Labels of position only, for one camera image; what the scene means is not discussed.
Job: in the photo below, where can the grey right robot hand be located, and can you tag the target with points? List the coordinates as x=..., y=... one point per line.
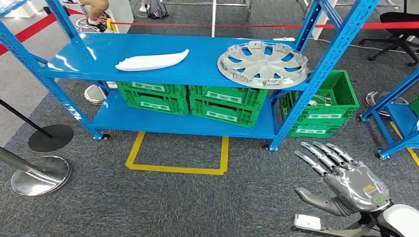
x=356, y=186

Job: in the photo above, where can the grey plastic wheel hubcap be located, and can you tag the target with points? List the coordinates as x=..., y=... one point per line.
x=262, y=65

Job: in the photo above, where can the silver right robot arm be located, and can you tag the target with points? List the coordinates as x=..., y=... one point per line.
x=402, y=219

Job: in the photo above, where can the blue metal shelf rack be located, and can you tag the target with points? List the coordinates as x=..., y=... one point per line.
x=137, y=45
x=401, y=117

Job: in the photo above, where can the white plastic trim part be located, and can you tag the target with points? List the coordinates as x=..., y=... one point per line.
x=150, y=62

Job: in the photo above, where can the yellow floor tape marking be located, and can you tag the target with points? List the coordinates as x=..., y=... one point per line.
x=413, y=156

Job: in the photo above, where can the chrome belt stanchion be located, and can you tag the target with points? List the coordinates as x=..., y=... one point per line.
x=373, y=98
x=41, y=176
x=95, y=95

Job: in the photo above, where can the open green plastic crate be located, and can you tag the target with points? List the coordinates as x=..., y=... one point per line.
x=347, y=96

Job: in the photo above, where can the white desk panel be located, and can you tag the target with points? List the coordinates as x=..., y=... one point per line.
x=327, y=27

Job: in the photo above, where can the long white power strip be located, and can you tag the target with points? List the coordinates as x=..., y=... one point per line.
x=284, y=39

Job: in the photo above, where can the black office chair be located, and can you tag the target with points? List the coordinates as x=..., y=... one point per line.
x=397, y=19

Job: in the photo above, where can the thin red barrier belt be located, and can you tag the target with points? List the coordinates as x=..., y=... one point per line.
x=262, y=25

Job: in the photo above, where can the white power strip with plugs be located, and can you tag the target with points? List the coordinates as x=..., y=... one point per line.
x=144, y=7

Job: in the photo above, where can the white desk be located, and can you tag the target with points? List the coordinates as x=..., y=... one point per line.
x=121, y=16

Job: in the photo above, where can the yellow belt clip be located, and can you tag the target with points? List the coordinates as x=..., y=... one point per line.
x=110, y=25

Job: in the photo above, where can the black stanchion with round base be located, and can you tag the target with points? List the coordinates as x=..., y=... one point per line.
x=52, y=138

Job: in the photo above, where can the seated person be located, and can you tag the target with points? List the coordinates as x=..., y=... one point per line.
x=98, y=7

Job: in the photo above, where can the short red barrier belt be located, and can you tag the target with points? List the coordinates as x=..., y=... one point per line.
x=77, y=12

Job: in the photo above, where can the wide red barrier belt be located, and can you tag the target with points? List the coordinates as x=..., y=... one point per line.
x=29, y=31

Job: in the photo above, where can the white cabinet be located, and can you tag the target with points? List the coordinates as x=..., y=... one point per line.
x=23, y=9

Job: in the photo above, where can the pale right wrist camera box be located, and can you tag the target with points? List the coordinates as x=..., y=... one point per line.
x=306, y=222

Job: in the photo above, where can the steel tube table frame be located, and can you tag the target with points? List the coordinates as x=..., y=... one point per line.
x=203, y=3

